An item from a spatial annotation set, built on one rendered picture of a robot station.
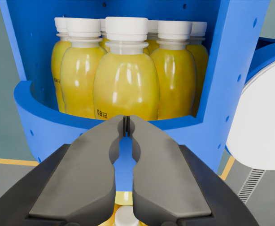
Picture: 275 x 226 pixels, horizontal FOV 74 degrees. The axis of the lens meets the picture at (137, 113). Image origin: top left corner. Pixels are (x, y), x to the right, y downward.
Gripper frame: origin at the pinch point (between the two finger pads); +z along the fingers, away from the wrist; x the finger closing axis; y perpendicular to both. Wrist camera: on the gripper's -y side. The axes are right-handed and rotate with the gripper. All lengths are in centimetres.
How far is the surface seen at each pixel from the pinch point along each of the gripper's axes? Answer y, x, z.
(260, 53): -1.0, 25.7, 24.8
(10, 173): 133, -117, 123
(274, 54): -1.4, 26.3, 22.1
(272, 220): 212, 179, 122
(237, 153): 19.4, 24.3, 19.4
